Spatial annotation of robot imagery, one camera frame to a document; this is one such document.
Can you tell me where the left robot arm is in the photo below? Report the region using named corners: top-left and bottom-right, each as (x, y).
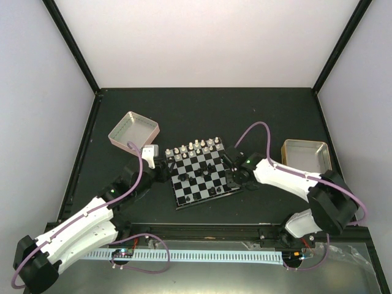
top-left (11, 157), bottom-right (171, 293)

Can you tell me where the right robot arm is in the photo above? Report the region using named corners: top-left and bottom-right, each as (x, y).
top-left (220, 146), bottom-right (360, 247)

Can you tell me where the black pieces left cluster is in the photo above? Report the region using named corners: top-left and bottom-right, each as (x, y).
top-left (178, 173), bottom-right (193, 182)

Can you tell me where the left circuit board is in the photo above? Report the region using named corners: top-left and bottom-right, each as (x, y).
top-left (112, 248), bottom-right (134, 258)

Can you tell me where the black white chessboard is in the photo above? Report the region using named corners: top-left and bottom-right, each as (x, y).
top-left (165, 137), bottom-right (241, 209)

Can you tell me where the pink square tin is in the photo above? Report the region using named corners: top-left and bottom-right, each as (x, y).
top-left (108, 111), bottom-right (160, 156)

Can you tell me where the gold rectangular tin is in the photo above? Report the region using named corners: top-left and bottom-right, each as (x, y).
top-left (281, 139), bottom-right (332, 173)

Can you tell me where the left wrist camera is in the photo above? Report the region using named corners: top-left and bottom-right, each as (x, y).
top-left (141, 145), bottom-right (159, 169)

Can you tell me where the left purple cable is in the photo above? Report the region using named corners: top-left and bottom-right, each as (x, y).
top-left (10, 141), bottom-right (144, 290)

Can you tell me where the purple cable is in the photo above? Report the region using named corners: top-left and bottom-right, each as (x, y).
top-left (10, 141), bottom-right (144, 290)
top-left (234, 121), bottom-right (368, 226)

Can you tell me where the black aluminium rail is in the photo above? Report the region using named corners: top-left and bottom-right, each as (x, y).
top-left (45, 223), bottom-right (371, 246)

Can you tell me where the white cable duct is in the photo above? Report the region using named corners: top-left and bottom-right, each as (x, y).
top-left (82, 248), bottom-right (283, 265)

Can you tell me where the loop purple cable left base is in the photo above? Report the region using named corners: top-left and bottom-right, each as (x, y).
top-left (110, 233), bottom-right (171, 273)

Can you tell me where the loop purple cable base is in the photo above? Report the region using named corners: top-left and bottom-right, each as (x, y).
top-left (110, 233), bottom-right (171, 273)
top-left (283, 232), bottom-right (331, 272)

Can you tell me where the loop purple cable right base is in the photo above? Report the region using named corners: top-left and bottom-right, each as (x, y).
top-left (283, 232), bottom-right (331, 272)

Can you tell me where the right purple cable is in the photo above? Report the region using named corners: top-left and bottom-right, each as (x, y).
top-left (234, 121), bottom-right (368, 226)

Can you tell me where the black frame post left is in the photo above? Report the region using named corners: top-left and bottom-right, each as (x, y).
top-left (42, 0), bottom-right (100, 94)

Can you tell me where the black frame post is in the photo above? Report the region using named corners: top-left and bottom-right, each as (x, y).
top-left (312, 0), bottom-right (372, 94)
top-left (42, 0), bottom-right (100, 94)

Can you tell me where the black frame post right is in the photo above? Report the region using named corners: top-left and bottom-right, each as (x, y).
top-left (312, 0), bottom-right (372, 94)

